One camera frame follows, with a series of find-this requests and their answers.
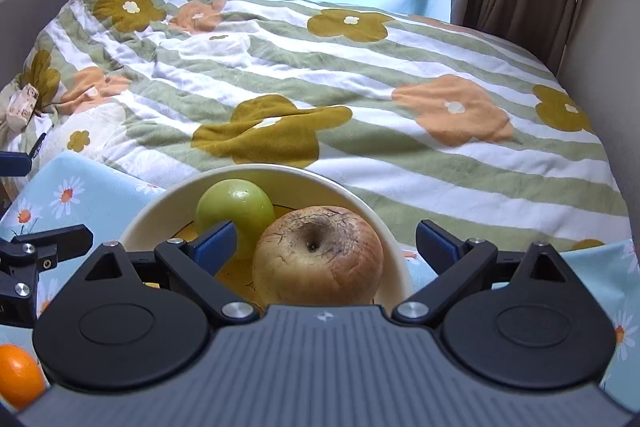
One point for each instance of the black remote on bed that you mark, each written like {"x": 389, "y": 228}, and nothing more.
{"x": 36, "y": 148}

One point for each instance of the floral striped duvet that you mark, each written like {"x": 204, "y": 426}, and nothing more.
{"x": 418, "y": 118}

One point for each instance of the large orange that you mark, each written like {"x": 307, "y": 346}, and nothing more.
{"x": 21, "y": 379}

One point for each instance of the large yellowish apple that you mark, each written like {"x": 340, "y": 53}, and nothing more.
{"x": 318, "y": 256}

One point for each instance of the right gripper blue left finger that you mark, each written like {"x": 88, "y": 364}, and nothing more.
{"x": 192, "y": 267}

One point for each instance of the small tissue packet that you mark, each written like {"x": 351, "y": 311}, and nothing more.
{"x": 21, "y": 107}

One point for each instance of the blue daisy tablecloth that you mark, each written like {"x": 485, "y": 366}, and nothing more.
{"x": 74, "y": 190}

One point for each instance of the green apple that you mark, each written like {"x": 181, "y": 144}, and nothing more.
{"x": 241, "y": 202}

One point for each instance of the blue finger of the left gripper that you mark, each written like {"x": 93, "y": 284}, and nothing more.
{"x": 15, "y": 164}

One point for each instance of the cream ceramic bowl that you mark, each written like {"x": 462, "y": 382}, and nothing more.
{"x": 286, "y": 186}

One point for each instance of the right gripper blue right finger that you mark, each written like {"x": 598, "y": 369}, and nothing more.
{"x": 462, "y": 269}

